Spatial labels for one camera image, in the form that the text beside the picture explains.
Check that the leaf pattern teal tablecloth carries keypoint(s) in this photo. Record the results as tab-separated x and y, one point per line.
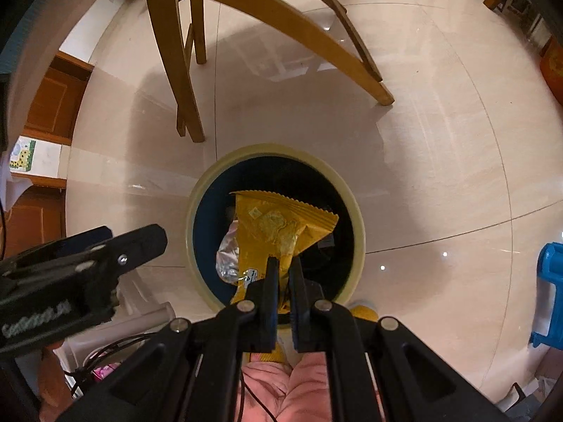
24	61

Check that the pink trouser legs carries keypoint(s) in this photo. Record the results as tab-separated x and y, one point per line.
287	393

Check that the grey plastic stool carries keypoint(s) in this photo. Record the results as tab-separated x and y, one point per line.
138	312

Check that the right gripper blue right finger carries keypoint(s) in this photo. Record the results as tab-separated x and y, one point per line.
303	294

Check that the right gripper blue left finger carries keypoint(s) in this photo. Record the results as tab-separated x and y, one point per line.
260	329

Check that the blue plastic stool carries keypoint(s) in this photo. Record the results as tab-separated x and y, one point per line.
547	320

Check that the brown wooden door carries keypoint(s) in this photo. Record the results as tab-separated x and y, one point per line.
41	156

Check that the wooden table legs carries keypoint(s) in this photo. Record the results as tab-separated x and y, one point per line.
274	40

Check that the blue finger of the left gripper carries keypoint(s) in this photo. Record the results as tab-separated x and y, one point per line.
127	245
56	249

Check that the yellow snack bag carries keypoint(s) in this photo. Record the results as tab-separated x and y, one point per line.
268	224

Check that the round yellow trash bin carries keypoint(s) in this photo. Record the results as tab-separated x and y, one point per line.
335	262

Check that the red plastic bucket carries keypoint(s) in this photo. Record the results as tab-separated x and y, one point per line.
551	67

